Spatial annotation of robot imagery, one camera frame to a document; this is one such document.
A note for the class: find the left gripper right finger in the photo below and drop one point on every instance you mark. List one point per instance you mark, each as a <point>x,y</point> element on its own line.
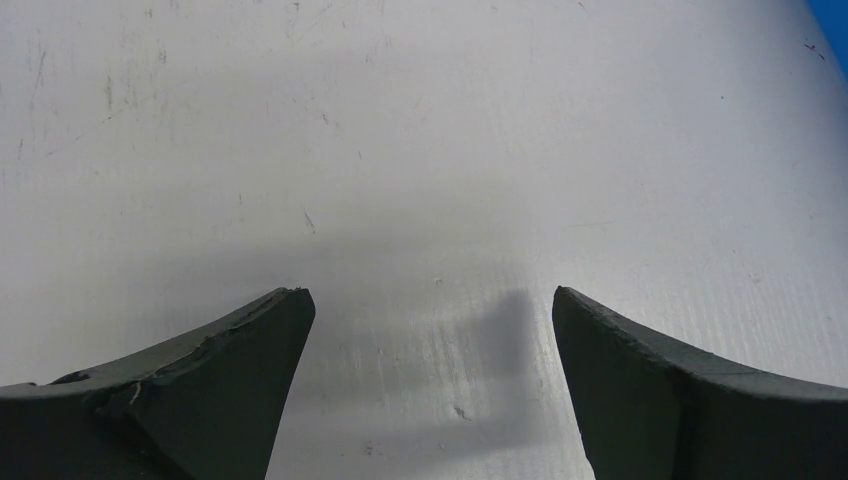
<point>649,406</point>

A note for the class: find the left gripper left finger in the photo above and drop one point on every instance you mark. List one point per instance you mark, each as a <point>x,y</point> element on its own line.
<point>205,404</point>

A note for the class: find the blue plastic bin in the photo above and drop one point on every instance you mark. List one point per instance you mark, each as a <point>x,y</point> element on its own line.
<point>831,17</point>

